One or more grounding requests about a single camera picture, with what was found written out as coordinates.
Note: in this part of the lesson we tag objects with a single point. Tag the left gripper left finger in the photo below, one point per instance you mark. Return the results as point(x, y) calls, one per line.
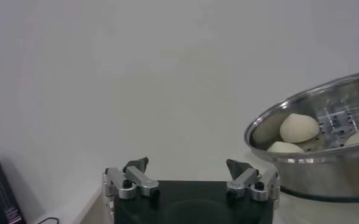
point(142, 179)

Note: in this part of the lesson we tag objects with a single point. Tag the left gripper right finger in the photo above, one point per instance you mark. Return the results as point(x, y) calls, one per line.
point(243, 179)

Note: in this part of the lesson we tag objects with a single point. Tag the stainless steel steamer basket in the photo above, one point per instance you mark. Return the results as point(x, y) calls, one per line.
point(319, 176)

